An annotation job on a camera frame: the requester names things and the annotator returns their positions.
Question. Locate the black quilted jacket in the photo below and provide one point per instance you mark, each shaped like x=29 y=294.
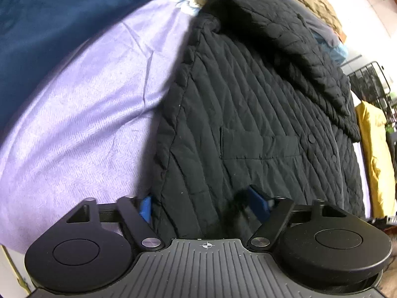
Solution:
x=255 y=101

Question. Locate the navy blue garment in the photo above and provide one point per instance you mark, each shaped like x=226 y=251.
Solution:
x=36 y=35

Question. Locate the black wire rack cart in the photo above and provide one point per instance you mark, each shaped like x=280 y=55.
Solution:
x=369 y=84

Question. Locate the yellow garment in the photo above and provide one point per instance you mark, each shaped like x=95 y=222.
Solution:
x=378 y=160

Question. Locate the blue massage bed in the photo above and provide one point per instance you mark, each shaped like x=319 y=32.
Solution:
x=321 y=31

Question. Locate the lavender floral bed sheet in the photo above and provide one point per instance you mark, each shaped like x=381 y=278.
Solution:
x=91 y=131

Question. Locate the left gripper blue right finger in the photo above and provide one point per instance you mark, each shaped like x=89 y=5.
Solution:
x=259 y=203

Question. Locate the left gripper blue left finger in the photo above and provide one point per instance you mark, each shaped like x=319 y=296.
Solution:
x=144 y=206

